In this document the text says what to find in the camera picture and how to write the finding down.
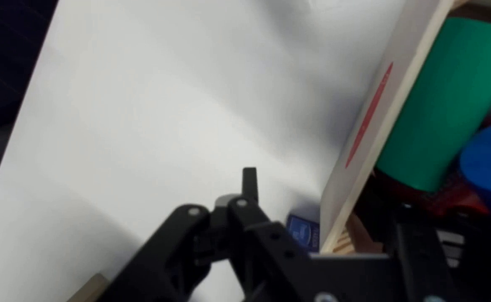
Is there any wooden box with white side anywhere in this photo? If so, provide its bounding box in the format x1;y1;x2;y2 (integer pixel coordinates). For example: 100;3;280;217
319;0;470;256

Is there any red object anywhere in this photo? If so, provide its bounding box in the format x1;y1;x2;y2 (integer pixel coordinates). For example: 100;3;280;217
373;167;491;218

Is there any blue cylinder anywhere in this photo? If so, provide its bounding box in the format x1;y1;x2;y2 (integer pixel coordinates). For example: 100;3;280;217
458;121;491;230

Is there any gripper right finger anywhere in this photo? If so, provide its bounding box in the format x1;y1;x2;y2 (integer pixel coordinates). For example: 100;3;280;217
390;204;491;302

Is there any small blue card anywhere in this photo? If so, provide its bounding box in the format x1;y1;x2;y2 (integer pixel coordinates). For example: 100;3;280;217
286;214;320;253

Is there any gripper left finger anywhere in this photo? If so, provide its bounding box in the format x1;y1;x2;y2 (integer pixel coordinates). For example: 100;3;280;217
98;167;315;302

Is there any wooden block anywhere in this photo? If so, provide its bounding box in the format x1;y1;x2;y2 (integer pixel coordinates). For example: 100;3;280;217
66;273;110;302

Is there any green cylinder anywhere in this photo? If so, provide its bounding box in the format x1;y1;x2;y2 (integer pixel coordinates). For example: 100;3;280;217
374;17;491;193

